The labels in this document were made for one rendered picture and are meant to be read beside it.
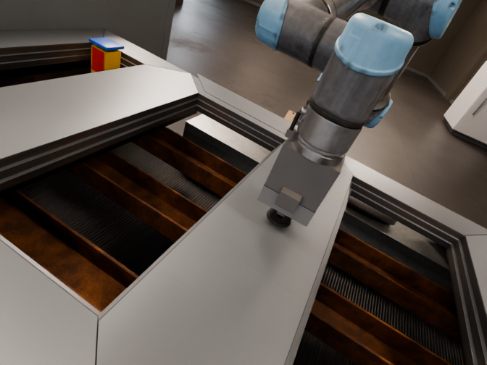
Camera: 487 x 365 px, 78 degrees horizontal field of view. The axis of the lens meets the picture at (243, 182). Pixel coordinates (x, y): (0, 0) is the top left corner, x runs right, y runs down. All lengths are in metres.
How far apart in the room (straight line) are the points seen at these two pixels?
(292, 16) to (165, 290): 0.40
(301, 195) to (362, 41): 0.21
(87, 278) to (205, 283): 0.26
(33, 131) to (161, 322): 0.37
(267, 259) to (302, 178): 0.12
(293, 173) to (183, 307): 0.22
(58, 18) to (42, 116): 0.51
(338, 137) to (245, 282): 0.21
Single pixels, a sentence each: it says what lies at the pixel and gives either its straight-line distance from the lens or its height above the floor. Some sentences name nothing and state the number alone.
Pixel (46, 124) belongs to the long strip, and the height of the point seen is 0.86.
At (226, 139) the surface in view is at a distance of 1.02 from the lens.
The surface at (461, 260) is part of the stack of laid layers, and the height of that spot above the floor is 0.84.
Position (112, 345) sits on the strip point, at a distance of 0.34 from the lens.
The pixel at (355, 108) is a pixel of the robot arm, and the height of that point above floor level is 1.08.
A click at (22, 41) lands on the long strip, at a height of 0.86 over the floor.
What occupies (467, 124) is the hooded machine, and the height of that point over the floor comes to 0.23.
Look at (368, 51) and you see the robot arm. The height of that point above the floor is 1.13.
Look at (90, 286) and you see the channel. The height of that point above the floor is 0.68.
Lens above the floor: 1.17
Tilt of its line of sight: 35 degrees down
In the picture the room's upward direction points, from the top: 22 degrees clockwise
